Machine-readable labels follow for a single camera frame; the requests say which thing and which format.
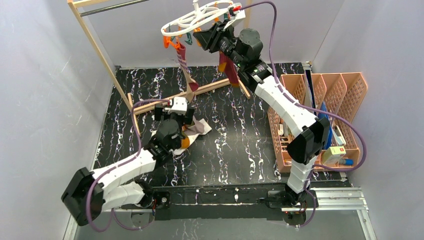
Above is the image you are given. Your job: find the white plastic clip hanger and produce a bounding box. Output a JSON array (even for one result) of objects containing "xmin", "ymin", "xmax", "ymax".
[{"xmin": 160, "ymin": 0, "xmax": 234, "ymax": 37}]

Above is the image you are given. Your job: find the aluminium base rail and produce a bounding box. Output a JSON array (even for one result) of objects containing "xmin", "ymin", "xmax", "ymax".
[{"xmin": 70, "ymin": 187, "xmax": 369, "ymax": 213}]

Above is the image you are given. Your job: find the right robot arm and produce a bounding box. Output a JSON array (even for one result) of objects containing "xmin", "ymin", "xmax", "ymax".
[{"xmin": 193, "ymin": 21, "xmax": 330, "ymax": 195}]

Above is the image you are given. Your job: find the maroon yellow striped sock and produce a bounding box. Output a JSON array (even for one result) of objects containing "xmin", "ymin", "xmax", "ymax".
[{"xmin": 218, "ymin": 51, "xmax": 239, "ymax": 87}]

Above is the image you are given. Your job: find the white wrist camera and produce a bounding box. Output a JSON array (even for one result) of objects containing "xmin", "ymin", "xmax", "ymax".
[
  {"xmin": 167, "ymin": 96, "xmax": 188, "ymax": 115},
  {"xmin": 223, "ymin": 2, "xmax": 246, "ymax": 30}
]

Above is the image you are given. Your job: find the blue folder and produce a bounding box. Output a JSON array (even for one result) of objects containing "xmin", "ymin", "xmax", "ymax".
[{"xmin": 317, "ymin": 101, "xmax": 333, "ymax": 150}]

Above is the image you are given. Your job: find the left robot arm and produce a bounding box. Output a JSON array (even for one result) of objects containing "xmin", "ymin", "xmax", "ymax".
[{"xmin": 61, "ymin": 98, "xmax": 195, "ymax": 226}]

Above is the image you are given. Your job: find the wooden clothes rack frame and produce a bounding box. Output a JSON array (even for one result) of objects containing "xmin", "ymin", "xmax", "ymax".
[{"xmin": 66, "ymin": 0, "xmax": 253, "ymax": 137}]

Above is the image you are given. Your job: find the white fluffy sock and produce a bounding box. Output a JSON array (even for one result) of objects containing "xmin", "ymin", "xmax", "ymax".
[{"xmin": 173, "ymin": 116, "xmax": 212, "ymax": 156}]

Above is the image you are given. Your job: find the white board in organizer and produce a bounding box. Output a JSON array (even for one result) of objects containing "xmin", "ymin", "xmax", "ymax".
[{"xmin": 304, "ymin": 68, "xmax": 316, "ymax": 109}]

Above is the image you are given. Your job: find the orange plastic desk organizer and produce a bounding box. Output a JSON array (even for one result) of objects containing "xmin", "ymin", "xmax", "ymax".
[{"xmin": 267, "ymin": 72, "xmax": 369, "ymax": 173}]

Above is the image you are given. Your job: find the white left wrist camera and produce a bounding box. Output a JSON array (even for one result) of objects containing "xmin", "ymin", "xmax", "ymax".
[{"xmin": 167, "ymin": 96, "xmax": 188, "ymax": 115}]

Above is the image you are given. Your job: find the grey sock with red stripes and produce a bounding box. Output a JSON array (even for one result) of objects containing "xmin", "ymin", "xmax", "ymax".
[{"xmin": 184, "ymin": 117, "xmax": 205, "ymax": 135}]

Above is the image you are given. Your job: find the metal hanging rod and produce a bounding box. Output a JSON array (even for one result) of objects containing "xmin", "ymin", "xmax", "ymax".
[{"xmin": 79, "ymin": 0, "xmax": 148, "ymax": 17}]

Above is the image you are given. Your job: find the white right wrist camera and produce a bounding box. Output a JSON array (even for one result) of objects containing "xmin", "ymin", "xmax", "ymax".
[{"xmin": 223, "ymin": 2, "xmax": 246, "ymax": 30}]

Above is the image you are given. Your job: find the olive striped sock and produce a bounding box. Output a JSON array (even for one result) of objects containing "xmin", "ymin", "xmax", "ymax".
[{"xmin": 181, "ymin": 128, "xmax": 199, "ymax": 149}]

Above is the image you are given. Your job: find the beige purple striped sock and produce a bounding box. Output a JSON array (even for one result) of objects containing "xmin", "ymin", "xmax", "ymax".
[{"xmin": 176, "ymin": 43, "xmax": 199, "ymax": 103}]

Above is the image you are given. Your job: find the small yellow white box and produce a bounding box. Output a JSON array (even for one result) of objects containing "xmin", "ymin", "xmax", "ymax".
[{"xmin": 321, "ymin": 146, "xmax": 346, "ymax": 166}]

